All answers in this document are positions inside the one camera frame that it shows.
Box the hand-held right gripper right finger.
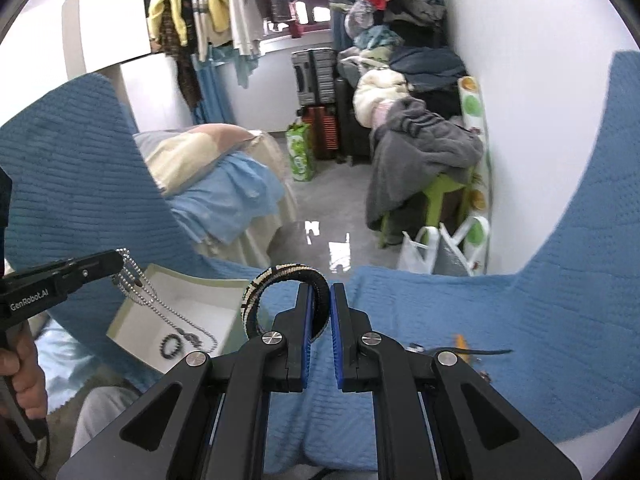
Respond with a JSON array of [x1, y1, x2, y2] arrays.
[[330, 282, 587, 480]]

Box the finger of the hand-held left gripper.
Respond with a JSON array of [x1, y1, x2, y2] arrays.
[[50, 249, 125, 293]]

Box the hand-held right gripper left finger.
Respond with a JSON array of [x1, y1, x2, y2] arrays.
[[56, 282, 317, 480]]

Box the silver ball chain necklace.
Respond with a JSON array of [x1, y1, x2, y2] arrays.
[[111, 249, 219, 353]]

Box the black white beaded bangle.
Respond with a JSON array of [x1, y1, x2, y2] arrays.
[[242, 263, 332, 346]]

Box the green cardboard box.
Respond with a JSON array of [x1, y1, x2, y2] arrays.
[[105, 262, 260, 376]]

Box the person's left hand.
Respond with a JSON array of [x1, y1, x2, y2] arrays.
[[0, 337, 49, 415]]

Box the blue covered chair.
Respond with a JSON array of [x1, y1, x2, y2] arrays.
[[0, 72, 351, 476], [300, 50, 640, 476]]

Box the white tote bag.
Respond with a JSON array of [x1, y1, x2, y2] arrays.
[[398, 226, 441, 273], [432, 216, 491, 277]]

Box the person's left leg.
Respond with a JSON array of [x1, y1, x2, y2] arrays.
[[70, 385, 143, 458]]

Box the green plastic stool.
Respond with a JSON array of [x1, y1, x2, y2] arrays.
[[380, 172, 473, 248]]

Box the green shopping bag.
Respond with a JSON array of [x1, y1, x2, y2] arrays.
[[285, 120, 317, 182]]

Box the red suitcase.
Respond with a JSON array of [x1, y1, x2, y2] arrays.
[[300, 105, 343, 161]]

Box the black suitcase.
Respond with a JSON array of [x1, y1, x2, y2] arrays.
[[334, 77, 376, 166]]

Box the brown patterned scarf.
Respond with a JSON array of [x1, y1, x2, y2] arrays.
[[160, 10, 203, 108]]

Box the grey fleece garment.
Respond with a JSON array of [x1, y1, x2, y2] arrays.
[[366, 100, 485, 231]]

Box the white wardrobe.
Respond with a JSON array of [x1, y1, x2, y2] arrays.
[[62, 0, 196, 131]]

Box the cream fleece garment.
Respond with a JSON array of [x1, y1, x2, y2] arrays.
[[352, 69, 413, 128]]

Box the grey suitcase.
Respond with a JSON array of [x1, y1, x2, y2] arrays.
[[291, 49, 338, 108]]

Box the striped knit sweater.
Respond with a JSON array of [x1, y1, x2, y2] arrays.
[[185, 0, 211, 61]]

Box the rolled mat with green dots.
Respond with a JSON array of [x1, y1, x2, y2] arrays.
[[457, 76, 493, 275]]

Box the pile of clothes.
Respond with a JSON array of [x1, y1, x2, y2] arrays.
[[337, 0, 468, 126]]

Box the white shirt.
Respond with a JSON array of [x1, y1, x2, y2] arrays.
[[225, 0, 263, 58]]

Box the blue curtain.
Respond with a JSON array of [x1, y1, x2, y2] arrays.
[[320, 0, 361, 56]]

